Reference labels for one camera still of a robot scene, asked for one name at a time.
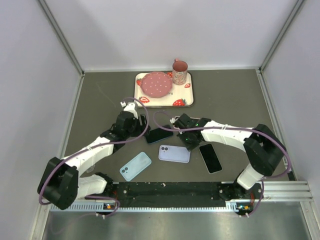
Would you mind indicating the clear glass cup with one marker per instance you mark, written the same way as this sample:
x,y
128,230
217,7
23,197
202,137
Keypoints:
x,y
90,169

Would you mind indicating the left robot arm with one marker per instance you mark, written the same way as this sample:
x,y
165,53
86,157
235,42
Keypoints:
x,y
62,183

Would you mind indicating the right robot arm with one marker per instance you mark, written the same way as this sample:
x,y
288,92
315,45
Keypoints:
x,y
263,149

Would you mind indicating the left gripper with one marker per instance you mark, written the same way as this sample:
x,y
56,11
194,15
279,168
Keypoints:
x,y
141,128

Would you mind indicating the pink polka dot plate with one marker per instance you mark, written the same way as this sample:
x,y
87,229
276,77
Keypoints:
x,y
156,84

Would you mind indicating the light blue phone case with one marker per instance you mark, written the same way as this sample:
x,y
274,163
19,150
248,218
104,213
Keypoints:
x,y
135,166

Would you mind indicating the lavender phone case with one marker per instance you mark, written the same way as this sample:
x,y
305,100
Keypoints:
x,y
175,154

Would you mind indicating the blue-edged black phone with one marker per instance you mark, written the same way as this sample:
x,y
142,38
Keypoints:
x,y
158,134

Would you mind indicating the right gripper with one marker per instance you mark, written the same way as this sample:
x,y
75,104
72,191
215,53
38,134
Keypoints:
x,y
189,146

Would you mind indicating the pink floral mug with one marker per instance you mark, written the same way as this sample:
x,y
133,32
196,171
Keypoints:
x,y
179,72

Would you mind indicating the slotted cable duct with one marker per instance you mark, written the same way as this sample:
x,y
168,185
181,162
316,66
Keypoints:
x,y
105,207

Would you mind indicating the silver-edged black phone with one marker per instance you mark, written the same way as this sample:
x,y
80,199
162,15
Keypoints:
x,y
210,158

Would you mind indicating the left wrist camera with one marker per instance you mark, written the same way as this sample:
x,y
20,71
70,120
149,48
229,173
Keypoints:
x,y
130,107

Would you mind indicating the strawberry print tray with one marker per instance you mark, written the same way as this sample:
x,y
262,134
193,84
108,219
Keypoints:
x,y
178,96

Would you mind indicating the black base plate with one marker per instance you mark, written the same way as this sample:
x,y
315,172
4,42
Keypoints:
x,y
181,194

